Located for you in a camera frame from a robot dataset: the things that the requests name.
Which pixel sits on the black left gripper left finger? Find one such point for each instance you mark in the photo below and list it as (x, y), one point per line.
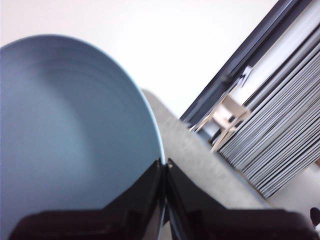
(112, 222)

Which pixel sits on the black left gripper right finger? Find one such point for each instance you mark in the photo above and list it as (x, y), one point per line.
(212, 225)

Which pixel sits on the light blue round plate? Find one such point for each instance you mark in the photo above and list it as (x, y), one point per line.
(62, 125)

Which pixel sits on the grey slatted window blind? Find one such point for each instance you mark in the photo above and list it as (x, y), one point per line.
(275, 150)

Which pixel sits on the white stool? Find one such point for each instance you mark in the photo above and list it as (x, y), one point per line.
(230, 110)

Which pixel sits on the dark window frame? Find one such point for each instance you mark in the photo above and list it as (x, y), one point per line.
(255, 50)

